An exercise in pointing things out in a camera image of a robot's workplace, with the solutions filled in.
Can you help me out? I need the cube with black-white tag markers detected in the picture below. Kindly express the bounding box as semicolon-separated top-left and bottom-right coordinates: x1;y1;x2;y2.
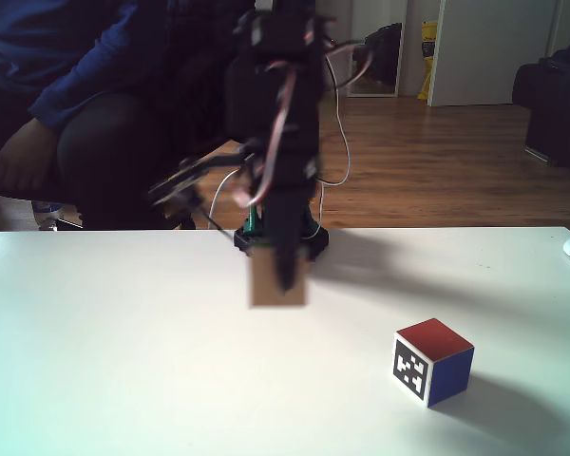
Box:
390;317;476;409

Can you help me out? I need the mirror with white frame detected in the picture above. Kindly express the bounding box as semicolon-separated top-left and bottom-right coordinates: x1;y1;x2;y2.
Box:
346;0;409;99

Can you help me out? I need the white door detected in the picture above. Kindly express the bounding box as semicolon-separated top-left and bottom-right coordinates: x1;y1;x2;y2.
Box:
426;0;561;108

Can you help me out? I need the person's hand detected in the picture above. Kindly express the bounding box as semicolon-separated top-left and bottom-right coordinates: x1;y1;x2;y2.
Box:
0;116;59;192

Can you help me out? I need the yellow bag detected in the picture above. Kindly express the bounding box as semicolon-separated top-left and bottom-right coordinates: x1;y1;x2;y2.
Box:
417;20;440;102

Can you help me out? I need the black sofa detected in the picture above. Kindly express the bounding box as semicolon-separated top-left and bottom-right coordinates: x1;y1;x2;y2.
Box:
511;40;570;180

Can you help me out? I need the wooden cube with green face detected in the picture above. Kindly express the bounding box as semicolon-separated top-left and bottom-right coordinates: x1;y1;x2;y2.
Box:
248;246;311;310

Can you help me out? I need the long white cable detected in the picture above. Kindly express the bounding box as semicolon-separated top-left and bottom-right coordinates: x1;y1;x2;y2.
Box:
318;47;352;187

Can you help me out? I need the short white cable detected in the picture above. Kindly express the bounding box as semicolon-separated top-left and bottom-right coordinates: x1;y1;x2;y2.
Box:
208;169;239;225

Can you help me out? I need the person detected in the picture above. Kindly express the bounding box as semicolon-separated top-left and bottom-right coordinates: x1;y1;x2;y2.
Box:
0;0;267;232

